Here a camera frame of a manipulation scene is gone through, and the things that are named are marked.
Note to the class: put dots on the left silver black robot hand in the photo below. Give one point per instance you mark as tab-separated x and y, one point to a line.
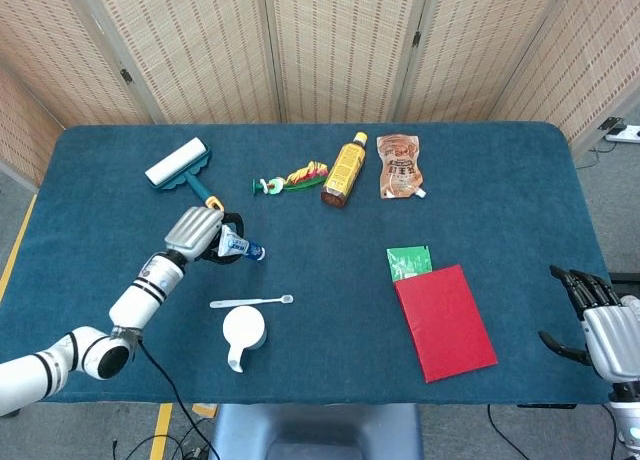
192	230

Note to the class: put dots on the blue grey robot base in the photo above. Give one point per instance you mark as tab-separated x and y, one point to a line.
315	430

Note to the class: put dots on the colourful feather shuttlecock toy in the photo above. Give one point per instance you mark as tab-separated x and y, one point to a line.
305	174

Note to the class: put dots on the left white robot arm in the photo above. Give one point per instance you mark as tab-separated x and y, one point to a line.
142	295

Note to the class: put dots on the brown spout pouch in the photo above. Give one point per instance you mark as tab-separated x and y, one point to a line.
400	167

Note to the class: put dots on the green sachet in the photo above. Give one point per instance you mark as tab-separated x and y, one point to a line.
407	262

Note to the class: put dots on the white sneaker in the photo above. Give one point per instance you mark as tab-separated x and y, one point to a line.
632	304

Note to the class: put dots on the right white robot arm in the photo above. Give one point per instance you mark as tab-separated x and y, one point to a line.
627	425

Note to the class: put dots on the woven folding screen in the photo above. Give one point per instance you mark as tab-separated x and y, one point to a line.
340	55

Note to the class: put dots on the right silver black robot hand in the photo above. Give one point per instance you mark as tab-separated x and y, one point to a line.
617	340

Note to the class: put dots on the blue tablecloth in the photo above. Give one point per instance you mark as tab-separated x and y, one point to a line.
325	230

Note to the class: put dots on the blue white toothpaste tube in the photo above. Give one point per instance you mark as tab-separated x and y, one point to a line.
240	247

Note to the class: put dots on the black screen hinge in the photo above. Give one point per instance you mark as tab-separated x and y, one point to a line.
417	37
126	76

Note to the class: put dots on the red notebook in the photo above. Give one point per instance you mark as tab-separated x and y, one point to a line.
445	325

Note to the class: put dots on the yellow label sauce bottle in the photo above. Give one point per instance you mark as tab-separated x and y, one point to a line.
344	170

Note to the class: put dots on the white power strip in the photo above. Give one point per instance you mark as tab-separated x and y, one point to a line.
627	134

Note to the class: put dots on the teal lint roller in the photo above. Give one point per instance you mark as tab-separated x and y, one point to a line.
175	162

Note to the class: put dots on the white toothbrush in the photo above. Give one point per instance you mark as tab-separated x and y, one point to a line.
287	298

